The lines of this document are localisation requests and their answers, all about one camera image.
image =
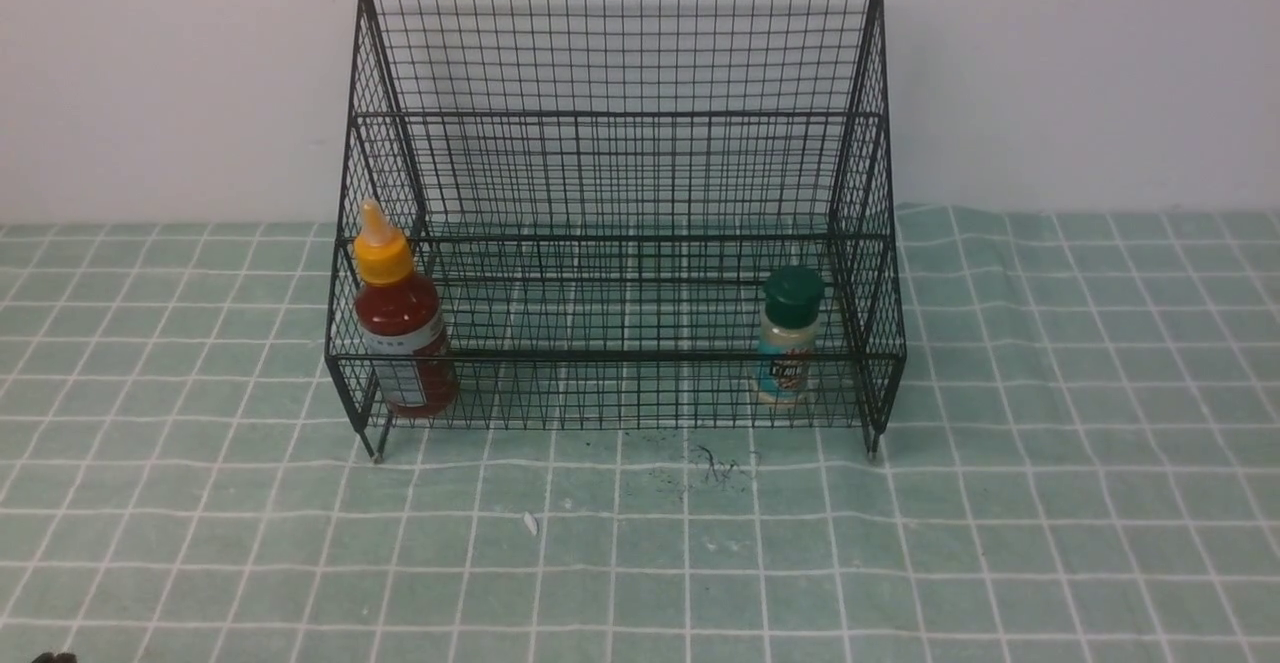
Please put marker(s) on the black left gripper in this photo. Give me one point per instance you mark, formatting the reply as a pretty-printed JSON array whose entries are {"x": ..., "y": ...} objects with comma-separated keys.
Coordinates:
[{"x": 56, "y": 657}]

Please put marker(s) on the red sauce bottle yellow cap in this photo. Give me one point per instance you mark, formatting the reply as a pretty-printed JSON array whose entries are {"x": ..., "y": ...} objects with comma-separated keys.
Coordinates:
[{"x": 400, "y": 314}]

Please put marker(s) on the seasoning jar green lid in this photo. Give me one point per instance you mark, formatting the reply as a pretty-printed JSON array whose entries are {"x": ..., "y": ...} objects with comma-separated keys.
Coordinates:
[{"x": 793, "y": 298}]

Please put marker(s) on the green checkered tablecloth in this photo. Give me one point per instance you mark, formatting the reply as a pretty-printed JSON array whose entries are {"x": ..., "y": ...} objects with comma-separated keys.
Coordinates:
[{"x": 1081, "y": 467}]

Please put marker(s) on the black wire mesh shelf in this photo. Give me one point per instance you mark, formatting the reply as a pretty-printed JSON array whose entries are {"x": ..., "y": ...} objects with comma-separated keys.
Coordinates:
[{"x": 600, "y": 188}]

